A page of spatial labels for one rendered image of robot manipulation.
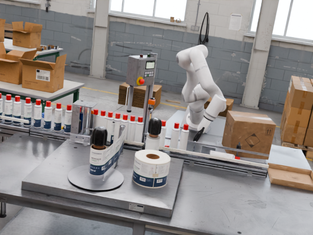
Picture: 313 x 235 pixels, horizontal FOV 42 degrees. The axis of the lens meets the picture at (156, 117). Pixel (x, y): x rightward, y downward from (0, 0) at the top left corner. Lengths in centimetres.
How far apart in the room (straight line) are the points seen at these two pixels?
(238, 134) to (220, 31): 520
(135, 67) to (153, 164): 76
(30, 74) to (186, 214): 268
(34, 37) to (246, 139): 464
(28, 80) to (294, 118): 347
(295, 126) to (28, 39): 421
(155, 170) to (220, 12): 601
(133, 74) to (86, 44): 618
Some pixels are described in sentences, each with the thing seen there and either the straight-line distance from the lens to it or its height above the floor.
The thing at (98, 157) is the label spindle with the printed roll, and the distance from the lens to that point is 223.
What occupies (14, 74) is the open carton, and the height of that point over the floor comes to 88.
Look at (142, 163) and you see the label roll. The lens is 224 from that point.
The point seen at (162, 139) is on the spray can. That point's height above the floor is 96.
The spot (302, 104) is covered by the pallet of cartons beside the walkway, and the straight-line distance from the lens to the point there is 580.
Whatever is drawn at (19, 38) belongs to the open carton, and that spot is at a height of 90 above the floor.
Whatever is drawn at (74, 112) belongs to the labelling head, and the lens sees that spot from 273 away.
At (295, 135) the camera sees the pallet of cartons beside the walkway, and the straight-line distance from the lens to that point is 591.
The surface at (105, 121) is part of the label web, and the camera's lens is 273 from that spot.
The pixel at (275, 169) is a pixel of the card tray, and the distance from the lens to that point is 298.
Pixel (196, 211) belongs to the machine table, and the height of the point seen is 83.
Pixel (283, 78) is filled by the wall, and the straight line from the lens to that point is 803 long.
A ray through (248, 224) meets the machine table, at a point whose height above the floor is 83.
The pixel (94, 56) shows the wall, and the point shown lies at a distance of 877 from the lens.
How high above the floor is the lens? 191
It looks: 17 degrees down
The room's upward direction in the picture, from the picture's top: 7 degrees clockwise
